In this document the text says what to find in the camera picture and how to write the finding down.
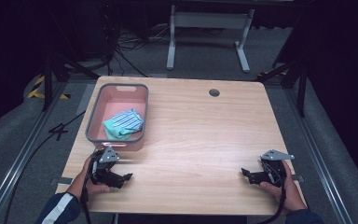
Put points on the person's left hand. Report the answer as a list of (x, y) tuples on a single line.
[(88, 186)]

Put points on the teal striped cloth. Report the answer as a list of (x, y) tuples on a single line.
[(124, 124)]

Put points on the pink basket with grey rim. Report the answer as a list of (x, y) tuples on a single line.
[(105, 109)]

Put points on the black metal stand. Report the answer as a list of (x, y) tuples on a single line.
[(301, 87), (47, 84)]

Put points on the grey tape strip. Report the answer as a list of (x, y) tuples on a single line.
[(62, 180), (299, 178)]

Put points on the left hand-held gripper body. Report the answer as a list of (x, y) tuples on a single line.
[(105, 174)]

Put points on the metal floor rail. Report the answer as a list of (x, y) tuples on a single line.
[(18, 161), (320, 161)]

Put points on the person's right hand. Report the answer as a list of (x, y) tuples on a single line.
[(289, 193)]

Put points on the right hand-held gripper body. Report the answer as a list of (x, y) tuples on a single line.
[(272, 172)]

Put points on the white desk frame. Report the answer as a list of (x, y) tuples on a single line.
[(209, 21)]

